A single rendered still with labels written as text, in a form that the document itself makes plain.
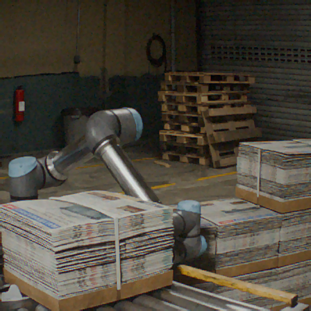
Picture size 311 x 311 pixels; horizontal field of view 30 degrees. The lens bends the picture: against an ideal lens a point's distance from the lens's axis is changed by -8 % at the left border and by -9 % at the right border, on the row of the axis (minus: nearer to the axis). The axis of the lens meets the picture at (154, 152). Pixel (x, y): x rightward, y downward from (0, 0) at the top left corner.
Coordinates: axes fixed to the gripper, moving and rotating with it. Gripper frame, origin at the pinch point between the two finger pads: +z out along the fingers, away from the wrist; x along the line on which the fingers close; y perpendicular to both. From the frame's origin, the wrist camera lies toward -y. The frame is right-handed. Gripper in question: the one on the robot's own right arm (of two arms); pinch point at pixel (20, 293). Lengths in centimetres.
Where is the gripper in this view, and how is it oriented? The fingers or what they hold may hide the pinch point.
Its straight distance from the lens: 160.3
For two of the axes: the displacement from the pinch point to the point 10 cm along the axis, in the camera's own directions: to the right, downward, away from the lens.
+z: 7.4, -1.0, 6.7
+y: 0.0, -9.9, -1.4
